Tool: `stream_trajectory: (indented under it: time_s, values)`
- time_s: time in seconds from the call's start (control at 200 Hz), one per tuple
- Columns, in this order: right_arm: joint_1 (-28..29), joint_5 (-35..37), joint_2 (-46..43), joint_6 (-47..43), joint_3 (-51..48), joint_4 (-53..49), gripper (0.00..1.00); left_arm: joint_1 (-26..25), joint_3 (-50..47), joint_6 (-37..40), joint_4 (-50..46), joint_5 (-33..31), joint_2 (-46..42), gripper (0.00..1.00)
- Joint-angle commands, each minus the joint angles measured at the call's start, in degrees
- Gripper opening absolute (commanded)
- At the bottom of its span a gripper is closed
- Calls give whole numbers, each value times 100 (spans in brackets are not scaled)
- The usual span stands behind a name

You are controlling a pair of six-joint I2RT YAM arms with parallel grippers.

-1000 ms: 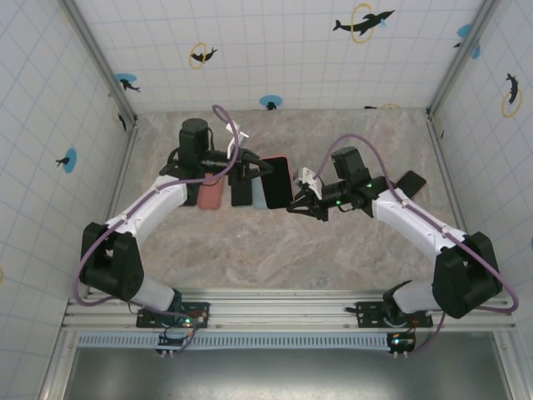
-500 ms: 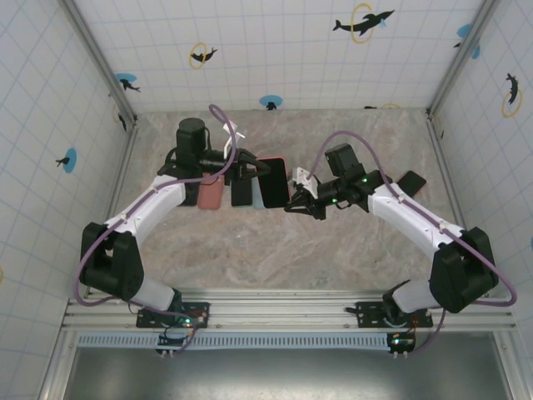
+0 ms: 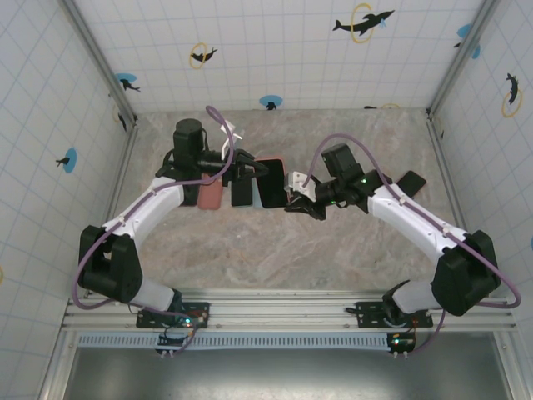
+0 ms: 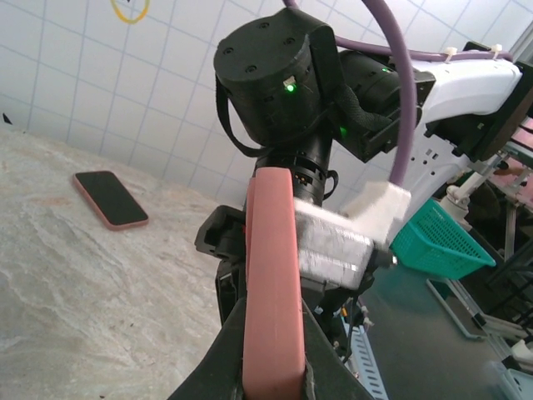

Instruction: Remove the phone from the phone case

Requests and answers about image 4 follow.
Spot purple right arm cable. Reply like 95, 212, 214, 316
282, 0, 514, 193

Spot black smartphone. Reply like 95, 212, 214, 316
76, 170, 149, 226

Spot metal rack frame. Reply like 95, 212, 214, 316
474, 157, 533, 334

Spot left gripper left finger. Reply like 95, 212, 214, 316
166, 296, 249, 400

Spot white slotted cable duct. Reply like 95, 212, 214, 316
343, 328, 391, 400

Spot teal plastic basket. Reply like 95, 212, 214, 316
390, 198, 497, 281

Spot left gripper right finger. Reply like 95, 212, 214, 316
300, 312, 378, 400

